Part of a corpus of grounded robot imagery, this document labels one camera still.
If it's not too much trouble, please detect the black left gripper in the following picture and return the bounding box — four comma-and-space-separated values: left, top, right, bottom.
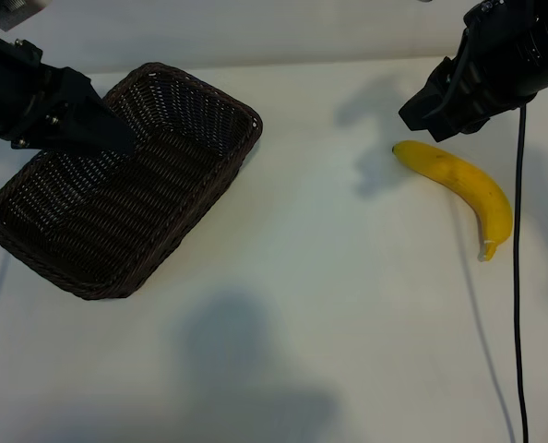
0, 39, 137, 157

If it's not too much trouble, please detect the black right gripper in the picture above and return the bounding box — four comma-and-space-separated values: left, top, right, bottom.
397, 0, 542, 143

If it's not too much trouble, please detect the yellow banana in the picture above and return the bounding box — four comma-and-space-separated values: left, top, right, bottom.
391, 139, 514, 263

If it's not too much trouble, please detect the dark brown wicker basket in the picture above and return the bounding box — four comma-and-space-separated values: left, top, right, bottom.
0, 62, 264, 302

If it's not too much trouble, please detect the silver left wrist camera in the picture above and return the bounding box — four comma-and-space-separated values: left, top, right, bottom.
0, 0, 54, 29

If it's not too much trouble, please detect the long black hanging cable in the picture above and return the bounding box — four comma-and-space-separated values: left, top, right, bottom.
512, 102, 530, 443

